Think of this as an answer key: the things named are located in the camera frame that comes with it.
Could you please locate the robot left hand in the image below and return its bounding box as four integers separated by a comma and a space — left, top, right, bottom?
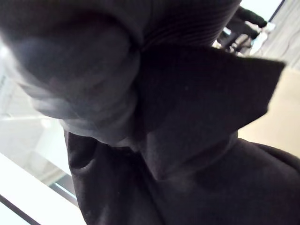
214, 6, 268, 56

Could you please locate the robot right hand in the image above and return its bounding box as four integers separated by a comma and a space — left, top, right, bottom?
0, 0, 242, 147

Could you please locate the white washing machine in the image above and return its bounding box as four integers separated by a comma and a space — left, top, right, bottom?
0, 150, 80, 225

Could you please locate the black garment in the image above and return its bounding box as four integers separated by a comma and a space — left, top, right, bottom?
62, 45, 300, 225

